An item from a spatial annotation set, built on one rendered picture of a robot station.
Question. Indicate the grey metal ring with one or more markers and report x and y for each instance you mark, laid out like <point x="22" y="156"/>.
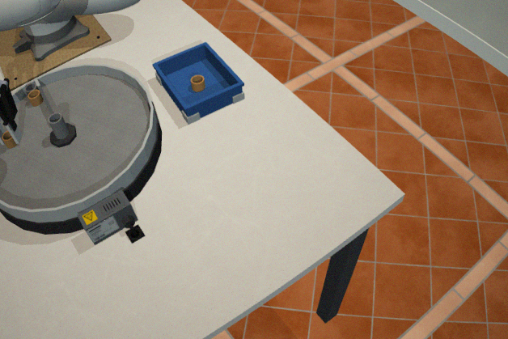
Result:
<point x="30" y="87"/>
<point x="56" y="122"/>
<point x="62" y="134"/>

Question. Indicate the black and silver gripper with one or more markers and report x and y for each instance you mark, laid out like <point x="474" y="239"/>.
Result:
<point x="8" y="112"/>

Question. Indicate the blue crate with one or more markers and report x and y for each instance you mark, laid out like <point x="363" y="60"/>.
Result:
<point x="222" y="85"/>

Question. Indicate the bronze bushing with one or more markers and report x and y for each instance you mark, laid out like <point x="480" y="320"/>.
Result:
<point x="10" y="143"/>
<point x="198" y="83"/>
<point x="37" y="100"/>

